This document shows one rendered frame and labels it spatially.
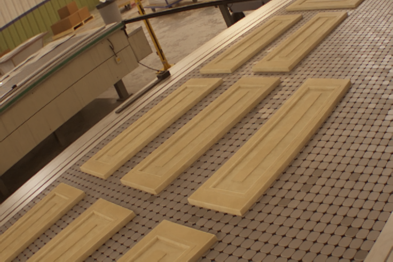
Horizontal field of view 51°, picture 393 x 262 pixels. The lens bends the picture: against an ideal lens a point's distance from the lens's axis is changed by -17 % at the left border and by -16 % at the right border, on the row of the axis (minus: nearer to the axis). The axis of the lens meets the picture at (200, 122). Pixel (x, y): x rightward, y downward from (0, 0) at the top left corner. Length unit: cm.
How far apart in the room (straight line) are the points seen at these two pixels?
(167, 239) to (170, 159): 41
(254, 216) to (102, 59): 393
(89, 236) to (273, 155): 57
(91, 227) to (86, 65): 355
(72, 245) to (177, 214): 34
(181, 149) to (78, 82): 331
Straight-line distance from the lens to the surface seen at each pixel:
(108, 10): 1024
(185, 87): 201
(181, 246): 111
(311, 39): 205
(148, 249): 117
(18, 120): 446
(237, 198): 118
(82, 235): 136
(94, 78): 485
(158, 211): 131
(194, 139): 155
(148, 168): 152
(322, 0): 264
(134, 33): 518
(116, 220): 133
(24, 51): 785
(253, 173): 126
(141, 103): 211
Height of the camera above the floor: 155
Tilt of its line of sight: 24 degrees down
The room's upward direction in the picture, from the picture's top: 24 degrees counter-clockwise
